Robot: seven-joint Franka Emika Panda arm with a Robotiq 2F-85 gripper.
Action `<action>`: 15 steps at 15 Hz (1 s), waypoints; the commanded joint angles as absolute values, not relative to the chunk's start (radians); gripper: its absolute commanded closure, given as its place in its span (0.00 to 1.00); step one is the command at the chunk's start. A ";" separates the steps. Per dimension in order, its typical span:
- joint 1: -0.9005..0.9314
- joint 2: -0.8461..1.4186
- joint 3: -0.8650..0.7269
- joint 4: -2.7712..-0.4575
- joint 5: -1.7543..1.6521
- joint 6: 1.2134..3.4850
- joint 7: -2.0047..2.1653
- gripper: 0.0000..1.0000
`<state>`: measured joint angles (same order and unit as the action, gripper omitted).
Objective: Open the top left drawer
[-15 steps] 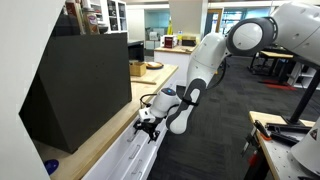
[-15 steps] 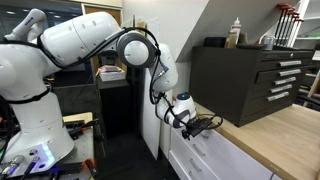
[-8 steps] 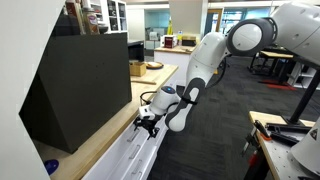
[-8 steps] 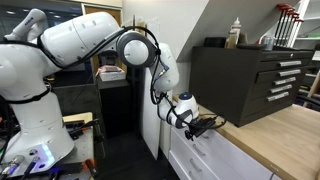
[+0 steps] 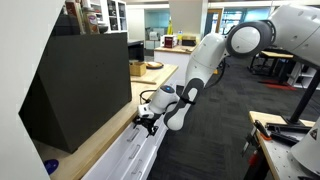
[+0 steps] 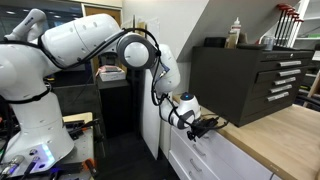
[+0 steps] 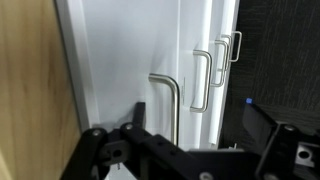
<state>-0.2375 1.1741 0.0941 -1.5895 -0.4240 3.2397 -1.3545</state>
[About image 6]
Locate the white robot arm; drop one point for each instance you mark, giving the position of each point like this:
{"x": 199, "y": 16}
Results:
{"x": 83, "y": 36}

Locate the white box with pink lid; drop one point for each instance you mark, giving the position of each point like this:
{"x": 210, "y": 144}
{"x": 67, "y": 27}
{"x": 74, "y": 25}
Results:
{"x": 112, "y": 74}

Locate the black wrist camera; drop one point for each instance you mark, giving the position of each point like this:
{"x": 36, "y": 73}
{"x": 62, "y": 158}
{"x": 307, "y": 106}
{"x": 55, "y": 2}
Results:
{"x": 191, "y": 136}

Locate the white shelving unit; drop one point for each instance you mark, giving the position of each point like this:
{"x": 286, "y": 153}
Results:
{"x": 310, "y": 20}

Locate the black tool chest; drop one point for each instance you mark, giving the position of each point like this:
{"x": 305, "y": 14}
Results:
{"x": 220, "y": 83}

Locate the wooden block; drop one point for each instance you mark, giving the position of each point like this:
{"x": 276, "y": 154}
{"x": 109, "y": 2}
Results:
{"x": 78, "y": 117}

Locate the gray metal mounting table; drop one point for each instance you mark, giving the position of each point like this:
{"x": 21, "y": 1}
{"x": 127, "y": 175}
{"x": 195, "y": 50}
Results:
{"x": 83, "y": 146}

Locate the metal can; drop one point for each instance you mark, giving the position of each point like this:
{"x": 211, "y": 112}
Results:
{"x": 268, "y": 42}

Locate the brown bottle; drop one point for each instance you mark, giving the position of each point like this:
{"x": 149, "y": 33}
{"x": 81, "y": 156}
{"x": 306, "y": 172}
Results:
{"x": 231, "y": 40}

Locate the white cabinet side panel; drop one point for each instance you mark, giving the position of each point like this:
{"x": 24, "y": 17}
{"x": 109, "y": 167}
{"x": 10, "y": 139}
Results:
{"x": 165, "y": 140}

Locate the white capped glue bottle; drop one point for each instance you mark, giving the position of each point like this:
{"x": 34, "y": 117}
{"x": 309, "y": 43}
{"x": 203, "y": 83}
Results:
{"x": 236, "y": 28}

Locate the white tall panel board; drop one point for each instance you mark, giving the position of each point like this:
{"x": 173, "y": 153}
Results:
{"x": 150, "y": 126}

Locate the wooden plank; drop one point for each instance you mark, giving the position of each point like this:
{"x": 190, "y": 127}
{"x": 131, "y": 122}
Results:
{"x": 315, "y": 88}

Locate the small black box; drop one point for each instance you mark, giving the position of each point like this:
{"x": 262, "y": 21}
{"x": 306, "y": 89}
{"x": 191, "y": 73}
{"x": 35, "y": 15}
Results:
{"x": 215, "y": 42}

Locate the black pedestal cabinet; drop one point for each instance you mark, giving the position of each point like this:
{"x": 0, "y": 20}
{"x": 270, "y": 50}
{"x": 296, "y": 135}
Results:
{"x": 116, "y": 106}

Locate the black clamp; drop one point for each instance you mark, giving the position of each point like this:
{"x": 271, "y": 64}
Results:
{"x": 78, "y": 128}

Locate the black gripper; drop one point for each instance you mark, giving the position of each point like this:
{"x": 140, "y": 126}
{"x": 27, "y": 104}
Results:
{"x": 202, "y": 127}

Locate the wooden door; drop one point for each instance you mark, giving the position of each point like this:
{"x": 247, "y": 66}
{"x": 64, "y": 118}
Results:
{"x": 110, "y": 13}

